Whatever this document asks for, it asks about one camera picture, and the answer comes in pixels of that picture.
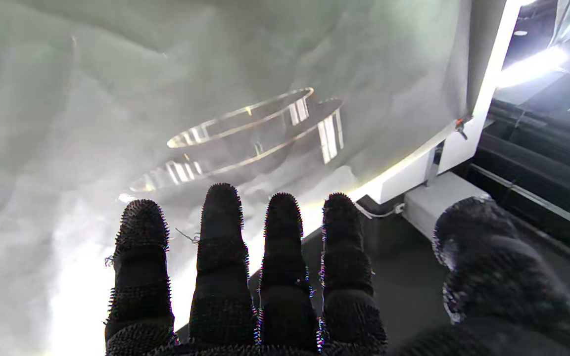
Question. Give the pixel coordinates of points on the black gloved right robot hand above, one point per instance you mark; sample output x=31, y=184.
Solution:
x=285, y=306

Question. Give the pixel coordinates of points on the small orange clamp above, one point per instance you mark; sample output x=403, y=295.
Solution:
x=460, y=126

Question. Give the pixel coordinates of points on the white backdrop frame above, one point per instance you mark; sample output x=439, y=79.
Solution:
x=483, y=89

